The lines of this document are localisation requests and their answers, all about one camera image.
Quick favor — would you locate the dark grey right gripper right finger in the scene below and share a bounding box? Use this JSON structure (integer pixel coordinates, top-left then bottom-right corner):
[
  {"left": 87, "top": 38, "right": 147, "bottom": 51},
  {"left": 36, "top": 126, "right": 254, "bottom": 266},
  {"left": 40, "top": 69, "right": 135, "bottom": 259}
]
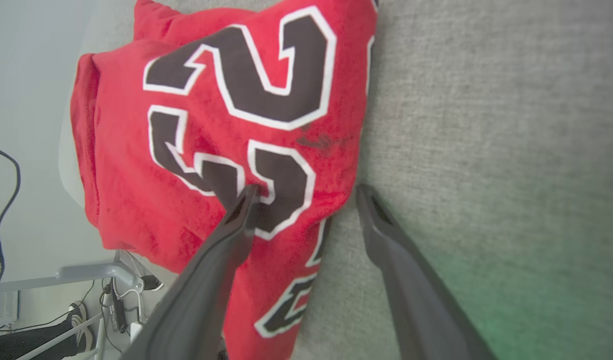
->
[{"left": 355, "top": 183, "right": 497, "bottom": 360}]

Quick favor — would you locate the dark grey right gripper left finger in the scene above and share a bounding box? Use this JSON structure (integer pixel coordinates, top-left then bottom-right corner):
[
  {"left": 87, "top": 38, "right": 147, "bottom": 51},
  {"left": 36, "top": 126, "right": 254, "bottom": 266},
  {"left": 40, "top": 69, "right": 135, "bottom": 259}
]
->
[{"left": 121, "top": 185, "right": 261, "bottom": 360}]

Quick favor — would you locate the red Bulls basketball jersey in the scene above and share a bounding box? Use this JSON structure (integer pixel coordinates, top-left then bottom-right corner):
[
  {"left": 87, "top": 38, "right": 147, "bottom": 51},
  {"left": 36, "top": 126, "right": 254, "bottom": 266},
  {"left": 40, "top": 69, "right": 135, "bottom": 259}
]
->
[{"left": 70, "top": 0, "right": 380, "bottom": 360}]

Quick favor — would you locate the black power adapter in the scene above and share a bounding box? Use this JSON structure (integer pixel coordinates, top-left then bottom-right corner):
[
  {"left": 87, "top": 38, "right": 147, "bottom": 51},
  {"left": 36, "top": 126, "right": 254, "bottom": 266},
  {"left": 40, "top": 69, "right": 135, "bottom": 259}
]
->
[{"left": 108, "top": 294, "right": 128, "bottom": 334}]

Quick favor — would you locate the black white sneaker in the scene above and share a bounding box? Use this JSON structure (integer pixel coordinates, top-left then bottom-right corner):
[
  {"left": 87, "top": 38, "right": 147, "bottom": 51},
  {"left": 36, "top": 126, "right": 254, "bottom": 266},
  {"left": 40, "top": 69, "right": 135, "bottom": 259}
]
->
[{"left": 66, "top": 300, "right": 96, "bottom": 354}]

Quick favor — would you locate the grey fabric sofa cushion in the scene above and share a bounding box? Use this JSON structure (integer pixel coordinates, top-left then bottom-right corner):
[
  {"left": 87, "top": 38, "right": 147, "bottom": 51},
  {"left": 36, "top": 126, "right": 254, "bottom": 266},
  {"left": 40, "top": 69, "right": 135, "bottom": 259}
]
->
[{"left": 59, "top": 0, "right": 613, "bottom": 360}]

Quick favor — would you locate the black trouser leg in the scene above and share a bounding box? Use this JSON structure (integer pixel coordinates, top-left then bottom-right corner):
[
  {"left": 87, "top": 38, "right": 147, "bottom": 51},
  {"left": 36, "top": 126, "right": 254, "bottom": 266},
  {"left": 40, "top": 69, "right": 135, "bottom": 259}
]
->
[{"left": 0, "top": 317, "right": 80, "bottom": 360}]

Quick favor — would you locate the white perforated box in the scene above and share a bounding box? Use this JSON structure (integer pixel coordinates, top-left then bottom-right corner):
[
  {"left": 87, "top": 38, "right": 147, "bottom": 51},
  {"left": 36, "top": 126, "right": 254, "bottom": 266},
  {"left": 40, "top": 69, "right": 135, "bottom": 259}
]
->
[{"left": 0, "top": 290, "right": 20, "bottom": 329}]

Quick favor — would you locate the grey metal tube frame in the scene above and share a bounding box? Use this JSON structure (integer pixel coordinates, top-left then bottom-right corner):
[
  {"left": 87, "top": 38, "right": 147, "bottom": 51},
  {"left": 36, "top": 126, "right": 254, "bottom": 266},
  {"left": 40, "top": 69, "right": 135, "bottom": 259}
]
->
[{"left": 0, "top": 250, "right": 152, "bottom": 360}]

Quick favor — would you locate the dark hanging cable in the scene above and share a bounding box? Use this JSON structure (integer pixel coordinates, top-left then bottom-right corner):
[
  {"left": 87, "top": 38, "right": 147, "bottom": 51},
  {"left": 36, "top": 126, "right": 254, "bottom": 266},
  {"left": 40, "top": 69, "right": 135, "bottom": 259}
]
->
[{"left": 0, "top": 147, "right": 21, "bottom": 296}]

